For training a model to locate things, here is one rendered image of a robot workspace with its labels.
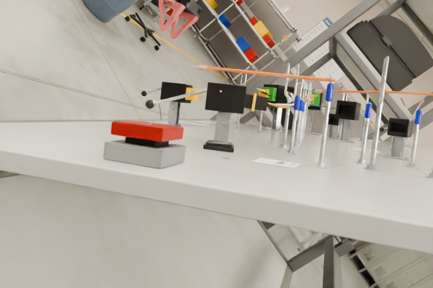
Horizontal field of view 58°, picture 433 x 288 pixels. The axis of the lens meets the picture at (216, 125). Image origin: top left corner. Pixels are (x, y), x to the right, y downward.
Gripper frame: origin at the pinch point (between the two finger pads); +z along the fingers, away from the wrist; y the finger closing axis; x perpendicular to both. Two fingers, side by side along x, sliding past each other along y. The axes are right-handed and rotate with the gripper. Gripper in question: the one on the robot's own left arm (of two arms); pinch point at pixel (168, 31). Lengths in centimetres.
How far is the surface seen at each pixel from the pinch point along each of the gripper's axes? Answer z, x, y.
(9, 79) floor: 47, 129, 71
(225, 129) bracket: 13.6, -34.8, -28.4
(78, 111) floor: 54, 117, 118
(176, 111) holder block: 16.6, -11.2, -0.5
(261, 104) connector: 8.2, -37.9, -27.6
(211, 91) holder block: 9.4, -31.4, -30.9
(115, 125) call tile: 16, -35, -54
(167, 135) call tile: 15, -39, -52
